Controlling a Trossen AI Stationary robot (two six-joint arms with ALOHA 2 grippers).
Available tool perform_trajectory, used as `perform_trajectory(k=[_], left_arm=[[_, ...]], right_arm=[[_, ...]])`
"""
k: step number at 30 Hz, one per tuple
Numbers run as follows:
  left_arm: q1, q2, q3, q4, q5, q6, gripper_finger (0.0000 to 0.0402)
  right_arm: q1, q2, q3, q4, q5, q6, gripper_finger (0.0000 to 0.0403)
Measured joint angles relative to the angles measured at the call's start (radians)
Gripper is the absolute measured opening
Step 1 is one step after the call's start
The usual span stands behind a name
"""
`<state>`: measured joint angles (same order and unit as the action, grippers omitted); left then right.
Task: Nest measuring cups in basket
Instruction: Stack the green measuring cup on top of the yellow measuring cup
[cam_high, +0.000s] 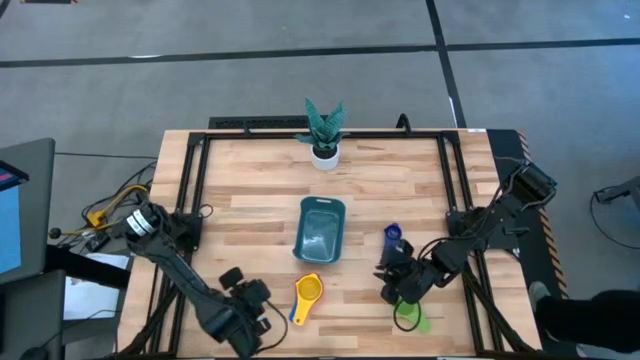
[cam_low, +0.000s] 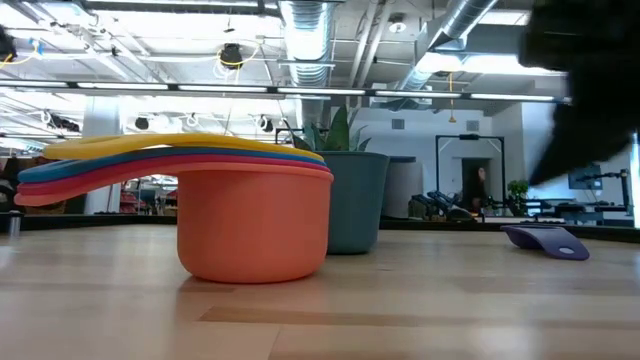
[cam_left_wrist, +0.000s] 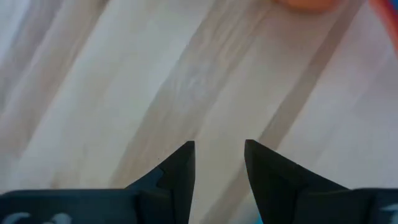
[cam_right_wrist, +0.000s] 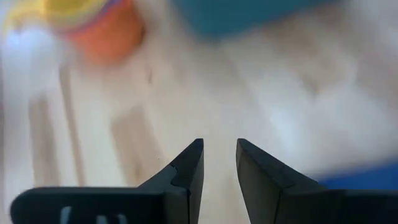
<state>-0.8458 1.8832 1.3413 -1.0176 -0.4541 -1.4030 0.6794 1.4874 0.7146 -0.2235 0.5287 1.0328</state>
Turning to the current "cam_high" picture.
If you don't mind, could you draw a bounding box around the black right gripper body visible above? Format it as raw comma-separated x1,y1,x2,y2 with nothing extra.
383,239,442,306

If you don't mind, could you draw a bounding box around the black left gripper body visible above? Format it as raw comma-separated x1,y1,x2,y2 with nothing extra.
219,267,275,335

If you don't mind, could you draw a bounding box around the purple measuring cup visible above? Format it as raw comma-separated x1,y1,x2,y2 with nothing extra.
382,222,405,257

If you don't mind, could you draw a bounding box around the green measuring cup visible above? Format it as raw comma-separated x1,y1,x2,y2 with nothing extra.
396,298,433,335

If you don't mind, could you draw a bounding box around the yellow measuring cup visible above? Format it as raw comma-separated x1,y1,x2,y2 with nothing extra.
293,272,325,328

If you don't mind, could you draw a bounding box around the teal plastic basket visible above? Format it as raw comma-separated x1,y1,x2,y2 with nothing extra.
292,195,347,265

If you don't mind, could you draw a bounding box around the black mat with striped edge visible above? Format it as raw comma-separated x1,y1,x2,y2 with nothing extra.
487,128,586,357

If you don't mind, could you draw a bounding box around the white paper sheet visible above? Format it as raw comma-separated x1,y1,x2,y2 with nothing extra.
63,252,131,321

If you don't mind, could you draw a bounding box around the green plant in white pot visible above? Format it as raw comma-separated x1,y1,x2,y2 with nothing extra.
294,97,350,172

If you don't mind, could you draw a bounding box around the black desk bar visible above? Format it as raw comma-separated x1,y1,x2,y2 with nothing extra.
45,243,132,291

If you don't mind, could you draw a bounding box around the black perforated strip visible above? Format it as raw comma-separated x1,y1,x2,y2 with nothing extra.
208,115,321,130

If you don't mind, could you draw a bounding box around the person's leg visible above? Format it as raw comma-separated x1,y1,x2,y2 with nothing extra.
528,280,640,354

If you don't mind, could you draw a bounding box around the black stand base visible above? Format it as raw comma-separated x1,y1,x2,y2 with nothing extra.
593,175,640,205

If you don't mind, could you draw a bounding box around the monitor with blue screen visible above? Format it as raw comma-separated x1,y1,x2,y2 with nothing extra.
0,159,30,281

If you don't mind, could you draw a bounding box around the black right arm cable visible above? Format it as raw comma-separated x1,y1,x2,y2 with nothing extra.
393,298,423,333

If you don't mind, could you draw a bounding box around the black metal table frame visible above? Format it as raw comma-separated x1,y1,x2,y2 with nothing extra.
119,127,539,359

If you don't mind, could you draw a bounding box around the yellow cable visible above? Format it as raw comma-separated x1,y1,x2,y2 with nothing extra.
85,183,151,232

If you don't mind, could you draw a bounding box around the black cable bundle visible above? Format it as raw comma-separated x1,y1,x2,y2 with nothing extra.
79,159,159,224

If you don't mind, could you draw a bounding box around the black floor cable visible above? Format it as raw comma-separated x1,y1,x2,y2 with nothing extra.
589,191,640,251

